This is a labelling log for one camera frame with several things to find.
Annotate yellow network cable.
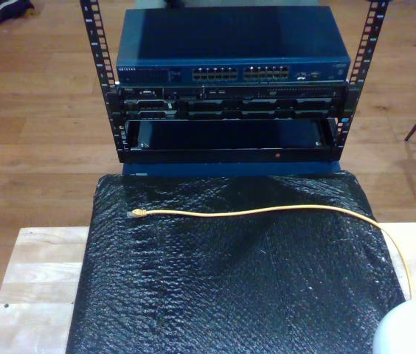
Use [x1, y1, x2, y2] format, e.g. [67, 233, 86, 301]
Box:
[125, 204, 415, 300]

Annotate blue base unit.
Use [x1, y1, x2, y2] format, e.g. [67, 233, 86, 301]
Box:
[122, 160, 343, 178]

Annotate black rack shelf tray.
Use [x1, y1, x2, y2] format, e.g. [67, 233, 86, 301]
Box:
[119, 118, 342, 164]

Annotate black rack server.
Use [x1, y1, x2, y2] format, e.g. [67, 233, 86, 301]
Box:
[119, 85, 349, 121]

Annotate black bubble mat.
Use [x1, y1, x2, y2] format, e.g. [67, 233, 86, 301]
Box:
[66, 171, 407, 354]

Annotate dark sneaker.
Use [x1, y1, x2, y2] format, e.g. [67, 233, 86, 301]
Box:
[0, 0, 35, 24]

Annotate blue network switch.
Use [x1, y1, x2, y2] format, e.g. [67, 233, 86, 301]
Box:
[115, 5, 352, 86]

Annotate black perforated rack post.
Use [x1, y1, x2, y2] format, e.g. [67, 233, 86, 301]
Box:
[331, 0, 392, 163]
[79, 0, 128, 164]

